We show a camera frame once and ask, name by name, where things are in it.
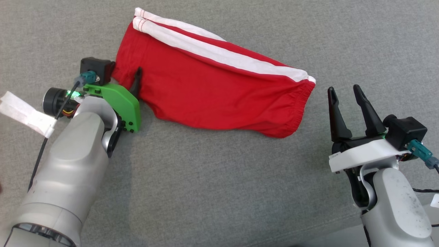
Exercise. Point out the white tape label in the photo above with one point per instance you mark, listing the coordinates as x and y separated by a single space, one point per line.
24 111

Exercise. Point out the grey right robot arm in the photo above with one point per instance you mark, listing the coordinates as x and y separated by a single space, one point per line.
394 206

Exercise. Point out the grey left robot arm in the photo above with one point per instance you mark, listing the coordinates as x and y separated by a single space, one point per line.
65 171

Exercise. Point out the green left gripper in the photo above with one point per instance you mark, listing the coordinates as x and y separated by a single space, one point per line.
123 103

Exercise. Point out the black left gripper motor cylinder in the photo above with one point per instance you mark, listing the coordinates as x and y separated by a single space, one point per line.
51 101

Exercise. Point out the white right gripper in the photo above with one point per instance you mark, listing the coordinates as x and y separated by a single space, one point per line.
363 152

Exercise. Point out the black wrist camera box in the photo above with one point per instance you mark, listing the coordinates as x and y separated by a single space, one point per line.
406 132
97 67

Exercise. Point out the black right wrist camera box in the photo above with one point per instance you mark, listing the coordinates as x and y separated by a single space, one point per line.
406 132

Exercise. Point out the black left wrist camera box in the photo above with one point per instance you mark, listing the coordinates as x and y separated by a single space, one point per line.
97 67

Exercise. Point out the red shorts with white stripes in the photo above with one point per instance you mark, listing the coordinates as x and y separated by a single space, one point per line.
205 92

